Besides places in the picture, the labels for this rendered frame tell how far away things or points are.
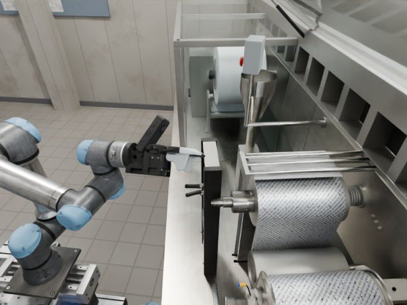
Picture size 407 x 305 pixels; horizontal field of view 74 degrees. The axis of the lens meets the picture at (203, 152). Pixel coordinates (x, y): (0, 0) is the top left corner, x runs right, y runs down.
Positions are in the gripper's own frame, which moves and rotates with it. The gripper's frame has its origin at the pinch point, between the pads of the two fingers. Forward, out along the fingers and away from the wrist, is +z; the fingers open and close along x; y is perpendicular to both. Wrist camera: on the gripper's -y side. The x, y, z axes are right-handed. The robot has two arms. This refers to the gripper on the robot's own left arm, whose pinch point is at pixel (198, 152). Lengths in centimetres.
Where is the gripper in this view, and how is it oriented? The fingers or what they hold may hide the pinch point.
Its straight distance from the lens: 71.1
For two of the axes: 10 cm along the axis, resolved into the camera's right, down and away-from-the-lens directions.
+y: -0.9, 9.9, -1.2
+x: -2.4, -1.4, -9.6
